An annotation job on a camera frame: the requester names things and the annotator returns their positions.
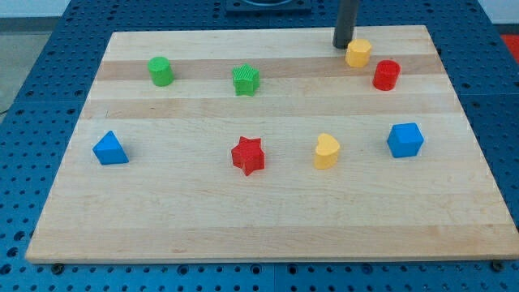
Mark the blue cube block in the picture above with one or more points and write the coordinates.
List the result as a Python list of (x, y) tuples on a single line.
[(405, 140)]

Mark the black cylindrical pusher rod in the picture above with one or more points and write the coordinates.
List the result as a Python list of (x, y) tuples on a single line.
[(346, 21)]

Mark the red star block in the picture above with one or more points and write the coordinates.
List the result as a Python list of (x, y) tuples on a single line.
[(248, 155)]

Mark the green cylinder block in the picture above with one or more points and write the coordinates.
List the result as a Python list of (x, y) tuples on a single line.
[(160, 71)]

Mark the blue triangle block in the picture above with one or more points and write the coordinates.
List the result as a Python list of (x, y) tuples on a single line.
[(109, 151)]

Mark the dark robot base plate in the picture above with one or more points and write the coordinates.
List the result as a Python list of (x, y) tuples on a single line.
[(234, 7)]

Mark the wooden board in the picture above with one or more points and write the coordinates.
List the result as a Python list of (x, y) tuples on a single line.
[(180, 199)]

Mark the red cylinder block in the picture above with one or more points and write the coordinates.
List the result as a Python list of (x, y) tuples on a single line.
[(386, 75)]

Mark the yellow hexagon block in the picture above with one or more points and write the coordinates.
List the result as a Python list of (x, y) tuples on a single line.
[(358, 53)]

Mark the green star block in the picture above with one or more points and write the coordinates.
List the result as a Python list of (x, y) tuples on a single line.
[(246, 80)]

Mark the yellow heart block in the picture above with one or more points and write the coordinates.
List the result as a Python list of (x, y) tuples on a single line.
[(326, 152)]

